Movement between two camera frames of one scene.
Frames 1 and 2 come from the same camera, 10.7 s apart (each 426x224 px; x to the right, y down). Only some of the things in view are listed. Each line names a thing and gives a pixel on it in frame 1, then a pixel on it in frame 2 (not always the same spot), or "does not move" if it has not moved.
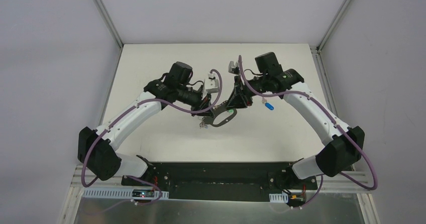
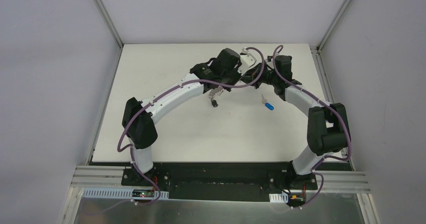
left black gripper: (204, 102) -> (225, 82)
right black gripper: (239, 94) -> (254, 73)
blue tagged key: (268, 105) does not move
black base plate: (225, 181) does not move
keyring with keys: (217, 109) -> (219, 90)
